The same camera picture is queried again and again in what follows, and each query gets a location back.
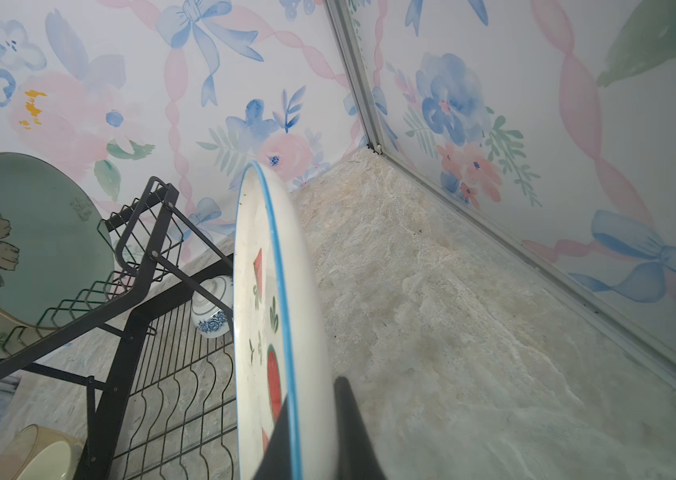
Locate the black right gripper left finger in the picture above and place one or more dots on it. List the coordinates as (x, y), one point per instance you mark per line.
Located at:
(276, 463)

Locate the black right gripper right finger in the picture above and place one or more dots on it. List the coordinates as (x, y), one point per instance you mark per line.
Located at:
(357, 458)

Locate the white plate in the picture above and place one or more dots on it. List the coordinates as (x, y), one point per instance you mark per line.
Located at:
(280, 340)

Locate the blue floral bowl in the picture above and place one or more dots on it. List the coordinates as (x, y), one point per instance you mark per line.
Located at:
(208, 318)

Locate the green plate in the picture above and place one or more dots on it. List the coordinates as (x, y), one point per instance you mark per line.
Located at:
(53, 242)

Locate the black wire dish rack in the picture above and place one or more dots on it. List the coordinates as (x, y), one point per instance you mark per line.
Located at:
(145, 303)

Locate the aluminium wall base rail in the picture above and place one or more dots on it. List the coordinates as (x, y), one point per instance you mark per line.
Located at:
(601, 317)

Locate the aluminium corner post right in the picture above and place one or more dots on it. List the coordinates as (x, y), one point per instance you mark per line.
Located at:
(340, 18)

